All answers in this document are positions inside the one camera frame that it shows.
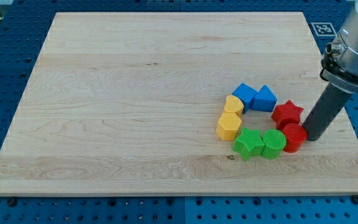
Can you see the green cylinder block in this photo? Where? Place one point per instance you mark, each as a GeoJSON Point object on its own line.
{"type": "Point", "coordinates": [275, 141]}

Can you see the red cylinder block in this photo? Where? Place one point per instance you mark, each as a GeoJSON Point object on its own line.
{"type": "Point", "coordinates": [295, 136]}

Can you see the green star block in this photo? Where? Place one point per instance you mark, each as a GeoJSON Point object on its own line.
{"type": "Point", "coordinates": [249, 143]}

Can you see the yellow hexagon block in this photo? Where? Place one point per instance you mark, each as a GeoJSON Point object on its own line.
{"type": "Point", "coordinates": [228, 126]}

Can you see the white fiducial marker tag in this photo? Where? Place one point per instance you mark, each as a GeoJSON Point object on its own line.
{"type": "Point", "coordinates": [323, 29]}

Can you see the blue cube block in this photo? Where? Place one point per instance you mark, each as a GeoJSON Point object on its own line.
{"type": "Point", "coordinates": [246, 94]}

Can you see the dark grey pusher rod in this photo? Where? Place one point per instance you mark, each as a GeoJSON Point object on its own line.
{"type": "Point", "coordinates": [327, 107]}

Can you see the red star block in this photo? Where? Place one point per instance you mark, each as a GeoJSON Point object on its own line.
{"type": "Point", "coordinates": [285, 114]}

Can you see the blue triangle block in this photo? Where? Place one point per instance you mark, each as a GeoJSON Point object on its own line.
{"type": "Point", "coordinates": [264, 100]}

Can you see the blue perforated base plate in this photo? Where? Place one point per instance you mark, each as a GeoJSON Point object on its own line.
{"type": "Point", "coordinates": [23, 28]}

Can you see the light wooden board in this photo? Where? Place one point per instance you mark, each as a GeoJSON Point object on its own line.
{"type": "Point", "coordinates": [126, 104]}

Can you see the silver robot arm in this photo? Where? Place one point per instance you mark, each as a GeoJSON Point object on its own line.
{"type": "Point", "coordinates": [340, 58]}

